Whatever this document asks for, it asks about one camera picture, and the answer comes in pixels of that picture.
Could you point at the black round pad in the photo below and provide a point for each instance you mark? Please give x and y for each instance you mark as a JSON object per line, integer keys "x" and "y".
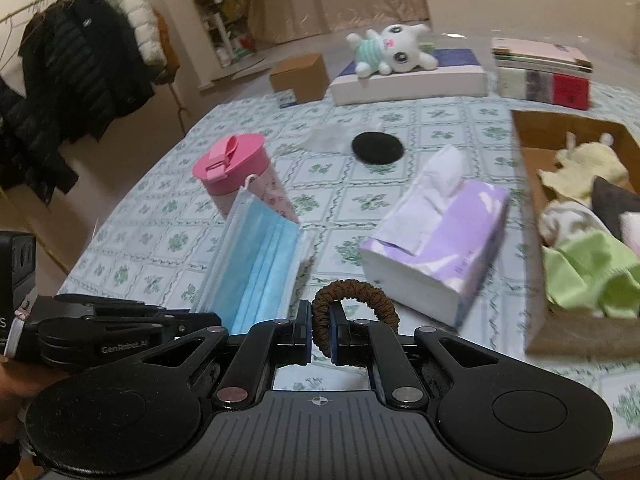
{"x": 377, "y": 147}

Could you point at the white puffer jacket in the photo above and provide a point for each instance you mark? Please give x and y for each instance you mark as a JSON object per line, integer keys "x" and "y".
{"x": 135, "y": 15}

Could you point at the white cloth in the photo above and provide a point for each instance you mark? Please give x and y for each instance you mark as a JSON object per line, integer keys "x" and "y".
{"x": 570, "y": 222}

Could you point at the red and white box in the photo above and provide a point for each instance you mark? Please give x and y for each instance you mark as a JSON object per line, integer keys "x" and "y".
{"x": 545, "y": 87}

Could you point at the translucent white round pad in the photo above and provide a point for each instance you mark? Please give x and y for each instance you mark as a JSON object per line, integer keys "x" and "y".
{"x": 325, "y": 139}

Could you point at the pink lidded cup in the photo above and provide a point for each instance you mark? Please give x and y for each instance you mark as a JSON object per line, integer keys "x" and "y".
{"x": 240, "y": 170}

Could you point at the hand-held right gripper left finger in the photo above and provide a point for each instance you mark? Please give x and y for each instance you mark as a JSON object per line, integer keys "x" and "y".
{"x": 305, "y": 332}

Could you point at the brown hair scrunchie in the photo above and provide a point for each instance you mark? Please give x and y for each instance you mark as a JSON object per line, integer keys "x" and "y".
{"x": 350, "y": 290}

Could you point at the light green cloth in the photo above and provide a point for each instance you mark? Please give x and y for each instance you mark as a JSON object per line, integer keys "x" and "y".
{"x": 580, "y": 275}

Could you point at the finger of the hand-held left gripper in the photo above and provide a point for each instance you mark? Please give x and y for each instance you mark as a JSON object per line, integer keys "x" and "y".
{"x": 195, "y": 322}

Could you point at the metal clothes rack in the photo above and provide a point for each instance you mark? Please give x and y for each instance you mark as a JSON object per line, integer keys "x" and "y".
{"x": 30, "y": 10}

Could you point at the blue face mask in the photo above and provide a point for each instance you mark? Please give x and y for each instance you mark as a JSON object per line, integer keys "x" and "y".
{"x": 260, "y": 265}

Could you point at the brown jacket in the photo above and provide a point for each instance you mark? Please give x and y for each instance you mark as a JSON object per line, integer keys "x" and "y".
{"x": 167, "y": 45}

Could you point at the green-edged book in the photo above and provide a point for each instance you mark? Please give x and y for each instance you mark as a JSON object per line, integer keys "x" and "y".
{"x": 550, "y": 64}

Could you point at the white flat box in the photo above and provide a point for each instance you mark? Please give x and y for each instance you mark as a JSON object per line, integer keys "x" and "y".
{"x": 410, "y": 87}

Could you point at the purple tissue pack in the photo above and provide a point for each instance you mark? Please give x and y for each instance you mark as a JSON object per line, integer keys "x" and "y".
{"x": 440, "y": 245}

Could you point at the pale pink cloth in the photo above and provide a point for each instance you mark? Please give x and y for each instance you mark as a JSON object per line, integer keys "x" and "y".
{"x": 631, "y": 232}

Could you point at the small closed cardboard box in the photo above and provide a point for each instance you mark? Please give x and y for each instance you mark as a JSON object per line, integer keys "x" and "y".
{"x": 300, "y": 77}

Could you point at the dark grey cloth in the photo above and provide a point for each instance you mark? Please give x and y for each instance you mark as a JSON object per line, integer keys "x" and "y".
{"x": 615, "y": 197}

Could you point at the white bunny plush toy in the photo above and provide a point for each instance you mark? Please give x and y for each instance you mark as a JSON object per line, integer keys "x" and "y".
{"x": 400, "y": 50}

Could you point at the dark purple book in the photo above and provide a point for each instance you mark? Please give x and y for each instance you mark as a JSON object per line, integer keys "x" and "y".
{"x": 457, "y": 56}

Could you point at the cluttered storage shelf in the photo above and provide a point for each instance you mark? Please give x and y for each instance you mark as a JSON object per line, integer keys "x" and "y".
{"x": 220, "y": 15}

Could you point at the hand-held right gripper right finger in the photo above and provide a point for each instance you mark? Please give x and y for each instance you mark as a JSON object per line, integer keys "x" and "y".
{"x": 341, "y": 335}

